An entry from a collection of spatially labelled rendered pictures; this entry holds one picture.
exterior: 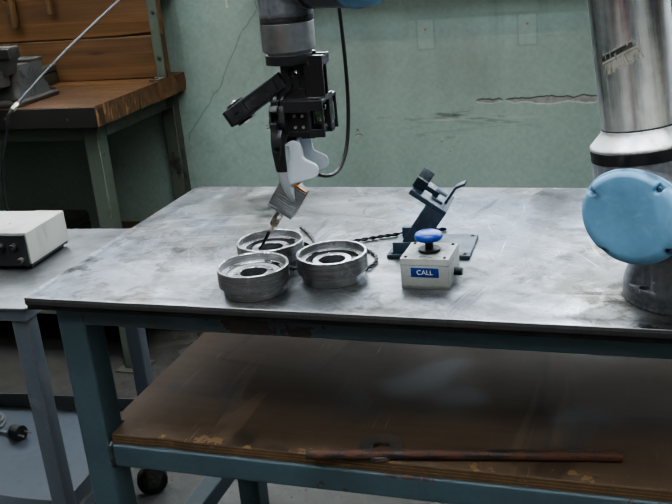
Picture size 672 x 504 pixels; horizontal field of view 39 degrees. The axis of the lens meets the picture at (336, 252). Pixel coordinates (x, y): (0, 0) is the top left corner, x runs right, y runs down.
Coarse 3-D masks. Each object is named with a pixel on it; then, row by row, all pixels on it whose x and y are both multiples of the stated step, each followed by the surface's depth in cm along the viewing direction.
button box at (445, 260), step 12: (408, 252) 135; (420, 252) 134; (432, 252) 133; (444, 252) 134; (456, 252) 136; (408, 264) 133; (420, 264) 132; (432, 264) 132; (444, 264) 131; (456, 264) 136; (408, 276) 133; (420, 276) 133; (432, 276) 132; (444, 276) 132; (456, 276) 136; (420, 288) 134; (432, 288) 133; (444, 288) 132
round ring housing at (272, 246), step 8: (256, 232) 151; (264, 232) 152; (272, 232) 152; (280, 232) 152; (288, 232) 151; (296, 232) 150; (240, 240) 149; (248, 240) 151; (256, 240) 151; (296, 240) 149; (240, 248) 145; (256, 248) 147; (264, 248) 149; (272, 248) 150; (280, 248) 143; (288, 248) 143; (296, 248) 144; (288, 256) 144; (296, 264) 146
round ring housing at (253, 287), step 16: (240, 256) 142; (256, 256) 142; (272, 256) 141; (224, 272) 138; (240, 272) 138; (256, 272) 140; (272, 272) 133; (288, 272) 137; (224, 288) 135; (240, 288) 133; (256, 288) 133; (272, 288) 134
